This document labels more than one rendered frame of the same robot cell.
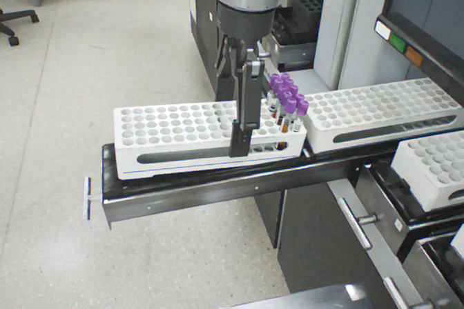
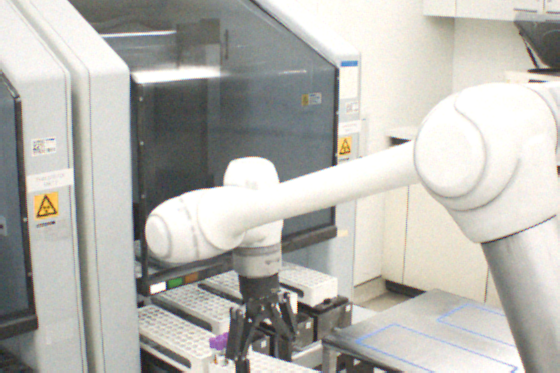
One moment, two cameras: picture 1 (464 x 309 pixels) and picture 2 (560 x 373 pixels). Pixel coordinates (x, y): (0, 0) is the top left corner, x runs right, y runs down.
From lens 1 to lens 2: 167 cm
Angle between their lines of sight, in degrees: 105
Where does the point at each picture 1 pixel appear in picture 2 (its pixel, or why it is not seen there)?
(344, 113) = (204, 341)
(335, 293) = (337, 341)
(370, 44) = (129, 317)
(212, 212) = not seen: outside the picture
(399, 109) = (180, 325)
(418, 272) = not seen: hidden behind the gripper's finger
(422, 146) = (217, 316)
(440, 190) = not seen: hidden behind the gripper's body
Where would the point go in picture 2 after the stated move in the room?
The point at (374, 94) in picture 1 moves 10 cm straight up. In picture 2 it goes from (167, 334) to (165, 291)
